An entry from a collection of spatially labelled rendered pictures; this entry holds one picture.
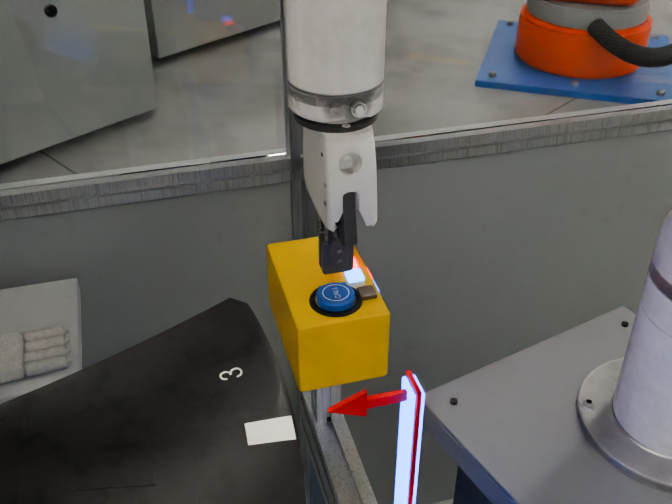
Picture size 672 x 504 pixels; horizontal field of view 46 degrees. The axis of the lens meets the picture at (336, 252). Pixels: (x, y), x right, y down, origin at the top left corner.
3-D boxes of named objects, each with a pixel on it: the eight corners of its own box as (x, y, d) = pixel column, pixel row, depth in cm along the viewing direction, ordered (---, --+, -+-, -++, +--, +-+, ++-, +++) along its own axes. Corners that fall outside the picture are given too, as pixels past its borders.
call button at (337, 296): (312, 296, 85) (312, 283, 84) (348, 290, 85) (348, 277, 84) (322, 319, 81) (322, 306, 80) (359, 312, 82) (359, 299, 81)
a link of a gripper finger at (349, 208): (364, 239, 70) (351, 248, 76) (349, 155, 71) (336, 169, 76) (352, 241, 70) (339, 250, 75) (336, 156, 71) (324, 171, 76)
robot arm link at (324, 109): (399, 92, 66) (397, 125, 68) (367, 55, 73) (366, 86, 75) (301, 104, 65) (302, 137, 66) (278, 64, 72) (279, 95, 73)
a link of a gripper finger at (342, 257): (361, 227, 75) (360, 284, 79) (352, 210, 77) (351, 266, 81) (328, 232, 74) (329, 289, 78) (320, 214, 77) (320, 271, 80)
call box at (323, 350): (269, 312, 98) (265, 241, 92) (348, 299, 100) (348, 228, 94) (299, 404, 85) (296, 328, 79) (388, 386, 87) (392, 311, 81)
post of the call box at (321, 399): (311, 407, 100) (309, 331, 93) (334, 402, 100) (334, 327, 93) (317, 424, 97) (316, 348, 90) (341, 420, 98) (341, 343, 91)
